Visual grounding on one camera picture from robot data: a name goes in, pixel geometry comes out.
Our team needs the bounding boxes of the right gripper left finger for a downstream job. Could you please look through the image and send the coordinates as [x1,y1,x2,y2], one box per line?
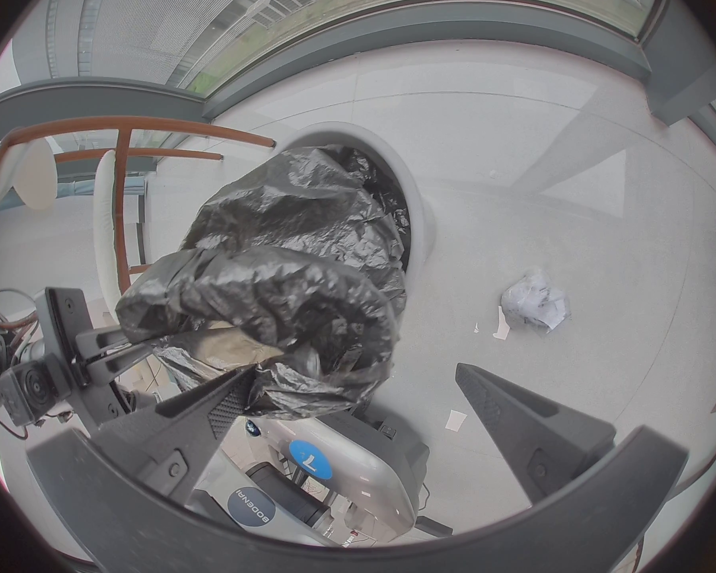
[92,365,263,507]

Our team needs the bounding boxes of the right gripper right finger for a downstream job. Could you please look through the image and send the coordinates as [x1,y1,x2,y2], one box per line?
[455,363,617,507]

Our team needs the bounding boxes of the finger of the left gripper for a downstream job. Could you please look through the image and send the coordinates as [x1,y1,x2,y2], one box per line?
[75,327,131,352]
[86,345,157,385]

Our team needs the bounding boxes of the black plastic bag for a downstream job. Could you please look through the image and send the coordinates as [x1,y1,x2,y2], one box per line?
[115,146,411,421]

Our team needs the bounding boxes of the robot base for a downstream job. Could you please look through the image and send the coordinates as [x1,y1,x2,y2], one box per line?
[185,402,454,549]

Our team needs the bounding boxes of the white trash bin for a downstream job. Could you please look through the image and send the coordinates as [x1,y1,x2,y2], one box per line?
[276,122,440,283]

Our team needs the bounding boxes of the wooden chair with white cushions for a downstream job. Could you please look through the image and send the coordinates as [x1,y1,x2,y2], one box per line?
[0,115,276,322]

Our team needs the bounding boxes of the crumpled white paper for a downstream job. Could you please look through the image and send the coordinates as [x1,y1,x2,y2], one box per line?
[500,268,573,334]

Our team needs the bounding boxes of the window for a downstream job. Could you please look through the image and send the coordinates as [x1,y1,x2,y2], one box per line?
[0,0,716,142]

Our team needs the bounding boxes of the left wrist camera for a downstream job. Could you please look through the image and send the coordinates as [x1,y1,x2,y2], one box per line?
[0,358,74,427]

